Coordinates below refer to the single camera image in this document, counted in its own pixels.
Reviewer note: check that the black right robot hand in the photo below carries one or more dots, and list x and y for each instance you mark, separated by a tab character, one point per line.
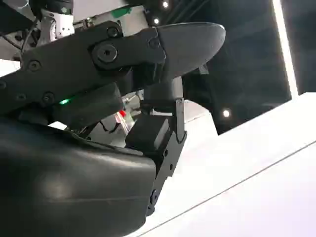
61	172

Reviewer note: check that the small red part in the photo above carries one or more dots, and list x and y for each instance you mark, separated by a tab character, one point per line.
121	114

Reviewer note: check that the round ceiling spot light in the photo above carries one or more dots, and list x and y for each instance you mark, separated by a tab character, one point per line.
156	20
165	4
225	113

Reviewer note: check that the white light strip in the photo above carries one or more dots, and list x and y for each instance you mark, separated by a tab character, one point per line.
284	49

